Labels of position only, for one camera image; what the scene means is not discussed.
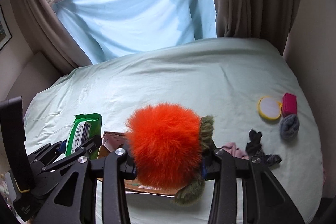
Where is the green wet wipes pack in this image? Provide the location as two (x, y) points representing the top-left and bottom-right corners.
(65, 113), (102, 160)

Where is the orange fluffy pompom toy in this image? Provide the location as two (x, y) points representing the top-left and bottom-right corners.
(126, 103), (214, 206)

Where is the pink cloth scrunchie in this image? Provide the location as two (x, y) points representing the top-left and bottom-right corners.
(222, 142), (249, 160)

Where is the grey fluffy sock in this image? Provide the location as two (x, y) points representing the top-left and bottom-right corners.
(279, 114), (300, 141)

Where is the magenta leather pouch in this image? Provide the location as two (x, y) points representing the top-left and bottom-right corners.
(282, 93), (297, 117)

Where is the brown cardboard box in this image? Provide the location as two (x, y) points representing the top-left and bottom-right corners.
(97, 131), (185, 197)

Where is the black scrunchie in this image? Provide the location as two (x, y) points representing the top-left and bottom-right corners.
(245, 129), (282, 167)

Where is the pale green bed sheet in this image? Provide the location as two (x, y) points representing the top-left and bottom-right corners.
(24, 38), (323, 223)

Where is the beige curtain left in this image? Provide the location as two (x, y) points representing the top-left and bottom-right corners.
(10, 0), (92, 74)

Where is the light blue hanging cloth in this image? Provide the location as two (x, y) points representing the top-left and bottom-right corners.
(54, 0), (216, 64)

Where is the framed wall picture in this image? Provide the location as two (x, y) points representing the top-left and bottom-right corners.
(0, 6), (13, 50)

